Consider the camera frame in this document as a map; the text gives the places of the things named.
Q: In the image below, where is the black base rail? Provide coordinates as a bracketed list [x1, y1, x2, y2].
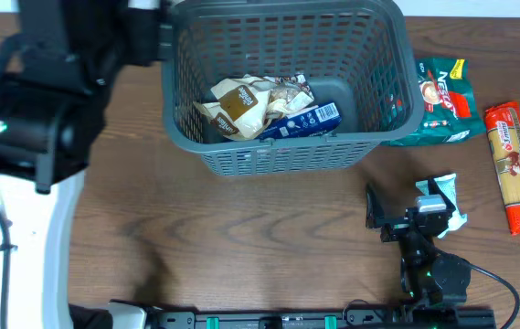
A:
[108, 299, 498, 329]

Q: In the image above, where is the blue snack box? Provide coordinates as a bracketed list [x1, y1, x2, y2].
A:
[258, 102, 342, 140]

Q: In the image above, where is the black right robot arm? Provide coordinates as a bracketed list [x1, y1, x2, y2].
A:
[366, 179, 471, 307]

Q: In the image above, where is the orange spaghetti packet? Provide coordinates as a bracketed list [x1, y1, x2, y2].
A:
[484, 101, 520, 235]

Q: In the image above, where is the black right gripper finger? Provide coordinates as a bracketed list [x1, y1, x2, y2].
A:
[427, 178, 455, 211]
[366, 185, 385, 228]

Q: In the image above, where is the dried mushroom pouch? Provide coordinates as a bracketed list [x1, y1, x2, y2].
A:
[203, 75, 314, 135]
[193, 102, 272, 142]

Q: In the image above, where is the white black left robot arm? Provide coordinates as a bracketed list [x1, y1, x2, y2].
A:
[0, 0, 169, 328]

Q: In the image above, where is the grey plastic basket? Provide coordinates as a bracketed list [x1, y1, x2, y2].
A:
[161, 0, 423, 175]

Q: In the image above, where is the light teal snack packet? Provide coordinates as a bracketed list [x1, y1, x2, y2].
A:
[415, 173, 468, 239]

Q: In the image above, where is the green Nescafe bag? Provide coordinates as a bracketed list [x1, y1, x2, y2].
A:
[385, 58, 486, 147]

